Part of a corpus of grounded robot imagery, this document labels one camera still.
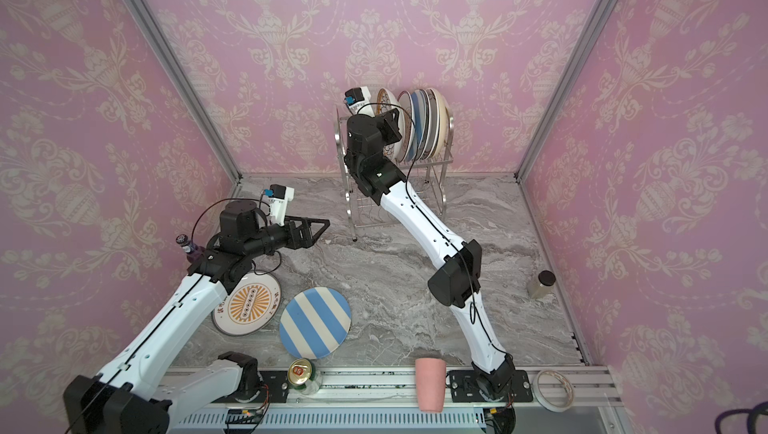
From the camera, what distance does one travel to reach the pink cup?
0.70 metres

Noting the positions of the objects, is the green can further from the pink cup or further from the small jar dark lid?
the small jar dark lid

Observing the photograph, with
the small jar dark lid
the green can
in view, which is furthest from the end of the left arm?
the small jar dark lid
